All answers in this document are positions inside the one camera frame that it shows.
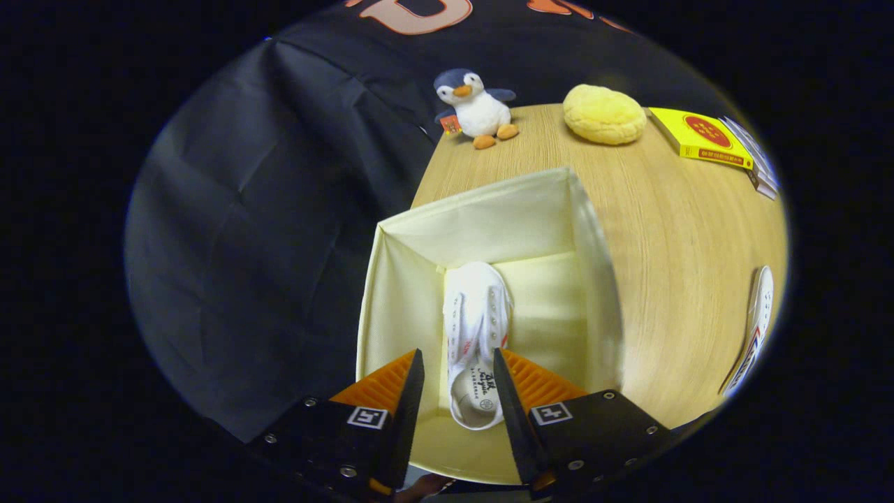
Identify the white canvas shoe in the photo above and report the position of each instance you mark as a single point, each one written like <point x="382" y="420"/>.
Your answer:
<point x="760" y="314"/>
<point x="475" y="307"/>

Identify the plush penguin toy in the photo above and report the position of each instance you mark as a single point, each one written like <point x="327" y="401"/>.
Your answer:
<point x="482" y="112"/>

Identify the yellow book red circle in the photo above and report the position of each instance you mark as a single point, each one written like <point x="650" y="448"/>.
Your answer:
<point x="681" y="134"/>

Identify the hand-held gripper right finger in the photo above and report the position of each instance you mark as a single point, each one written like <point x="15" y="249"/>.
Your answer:
<point x="513" y="419"/>

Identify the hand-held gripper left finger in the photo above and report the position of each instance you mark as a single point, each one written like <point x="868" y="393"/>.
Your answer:
<point x="408" y="419"/>

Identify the cream fabric storage box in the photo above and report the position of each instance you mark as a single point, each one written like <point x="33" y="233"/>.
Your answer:
<point x="531" y="223"/>

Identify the yellow plush bun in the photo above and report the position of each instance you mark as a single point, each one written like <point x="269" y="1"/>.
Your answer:
<point x="604" y="115"/>

